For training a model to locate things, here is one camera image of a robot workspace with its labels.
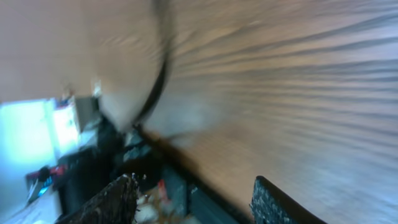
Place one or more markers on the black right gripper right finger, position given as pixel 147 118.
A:
pixel 270 205

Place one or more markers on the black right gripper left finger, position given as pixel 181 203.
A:
pixel 115 204

